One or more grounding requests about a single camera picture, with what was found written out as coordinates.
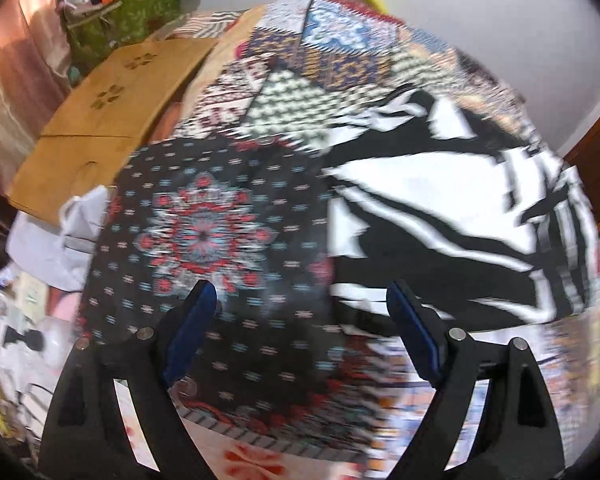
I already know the reddish brown curtain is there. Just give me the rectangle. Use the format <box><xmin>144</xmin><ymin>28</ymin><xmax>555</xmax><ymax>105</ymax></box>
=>
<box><xmin>0</xmin><ymin>0</ymin><xmax>81</xmax><ymax>221</ymax></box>

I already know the wooden lap desk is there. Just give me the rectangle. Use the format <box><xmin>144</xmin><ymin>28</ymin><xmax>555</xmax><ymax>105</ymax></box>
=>
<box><xmin>7</xmin><ymin>37</ymin><xmax>218</xmax><ymax>228</ymax></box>

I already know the striped bed sheet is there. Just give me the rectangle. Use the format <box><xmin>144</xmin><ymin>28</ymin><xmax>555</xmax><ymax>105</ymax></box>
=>
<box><xmin>152</xmin><ymin>7</ymin><xmax>253</xmax><ymax>43</ymax></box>

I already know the green patterned bag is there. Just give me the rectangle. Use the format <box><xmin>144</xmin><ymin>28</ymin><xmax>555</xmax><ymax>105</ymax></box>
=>
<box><xmin>62</xmin><ymin>0</ymin><xmax>186</xmax><ymax>71</ymax></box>

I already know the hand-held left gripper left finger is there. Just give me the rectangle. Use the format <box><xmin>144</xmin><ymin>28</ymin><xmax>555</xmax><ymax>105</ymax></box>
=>
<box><xmin>39</xmin><ymin>280</ymin><xmax>218</xmax><ymax>480</ymax></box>

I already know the brown wooden door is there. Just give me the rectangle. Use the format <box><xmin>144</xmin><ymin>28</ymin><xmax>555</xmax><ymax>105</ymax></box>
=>
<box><xmin>562</xmin><ymin>85</ymin><xmax>600</xmax><ymax>238</ymax></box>

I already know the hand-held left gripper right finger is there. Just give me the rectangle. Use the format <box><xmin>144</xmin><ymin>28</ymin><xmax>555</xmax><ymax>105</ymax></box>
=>
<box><xmin>386</xmin><ymin>280</ymin><xmax>566</xmax><ymax>480</ymax></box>

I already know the patchwork printed blanket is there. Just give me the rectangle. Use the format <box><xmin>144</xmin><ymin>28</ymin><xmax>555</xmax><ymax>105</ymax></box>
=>
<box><xmin>77</xmin><ymin>0</ymin><xmax>600</xmax><ymax>480</ymax></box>

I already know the white plastic bag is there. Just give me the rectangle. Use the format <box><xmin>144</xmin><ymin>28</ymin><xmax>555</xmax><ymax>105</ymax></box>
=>
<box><xmin>5</xmin><ymin>185</ymin><xmax>118</xmax><ymax>292</ymax></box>

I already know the pile of papers and packets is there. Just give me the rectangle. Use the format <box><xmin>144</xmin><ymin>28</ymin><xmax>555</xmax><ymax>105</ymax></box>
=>
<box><xmin>0</xmin><ymin>265</ymin><xmax>88</xmax><ymax>461</ymax></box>

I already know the black and white patterned garment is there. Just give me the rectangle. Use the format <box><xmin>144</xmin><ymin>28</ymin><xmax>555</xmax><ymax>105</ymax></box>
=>
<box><xmin>322</xmin><ymin>87</ymin><xmax>598</xmax><ymax>333</ymax></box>

